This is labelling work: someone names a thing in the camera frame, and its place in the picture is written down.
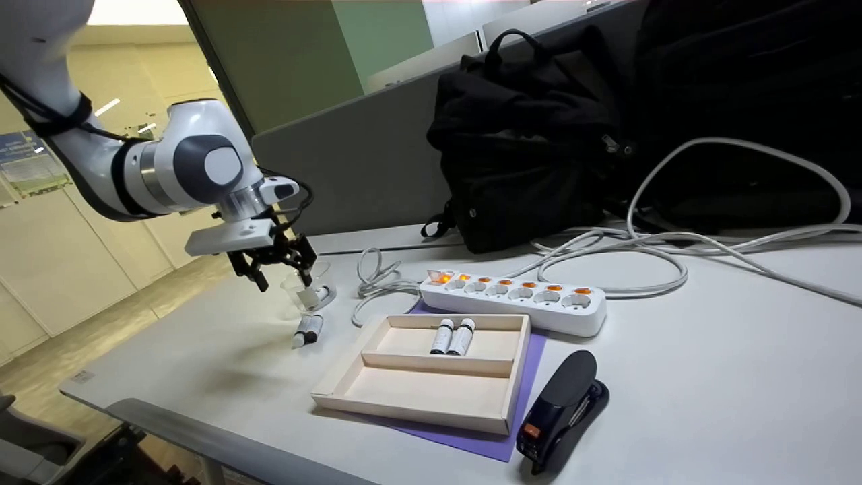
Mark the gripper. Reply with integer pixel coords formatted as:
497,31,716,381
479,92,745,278
226,214,319,292

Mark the grey desk partition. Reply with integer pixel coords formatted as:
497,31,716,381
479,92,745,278
250,0,651,238

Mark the beige cardboard tray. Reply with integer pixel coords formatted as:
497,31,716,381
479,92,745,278
310,313,533,436

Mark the white power strip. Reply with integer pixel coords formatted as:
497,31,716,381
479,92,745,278
418,267,608,338

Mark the black backpack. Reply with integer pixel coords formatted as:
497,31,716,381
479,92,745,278
420,28,642,255

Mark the purple paper sheet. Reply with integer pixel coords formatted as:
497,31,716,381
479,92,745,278
362,299,548,464

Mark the office chair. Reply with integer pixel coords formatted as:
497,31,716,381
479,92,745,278
0,393,147,485

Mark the black stapler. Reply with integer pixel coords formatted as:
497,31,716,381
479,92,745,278
515,349,611,476

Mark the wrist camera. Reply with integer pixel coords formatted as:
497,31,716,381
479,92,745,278
185,218,277,257

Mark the thin white cable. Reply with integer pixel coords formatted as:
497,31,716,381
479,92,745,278
350,247,424,329

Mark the wall poster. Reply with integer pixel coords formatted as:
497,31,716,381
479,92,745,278
0,130,73,209

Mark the thick white cable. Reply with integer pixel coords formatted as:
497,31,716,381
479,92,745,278
502,228,862,308
531,137,862,258

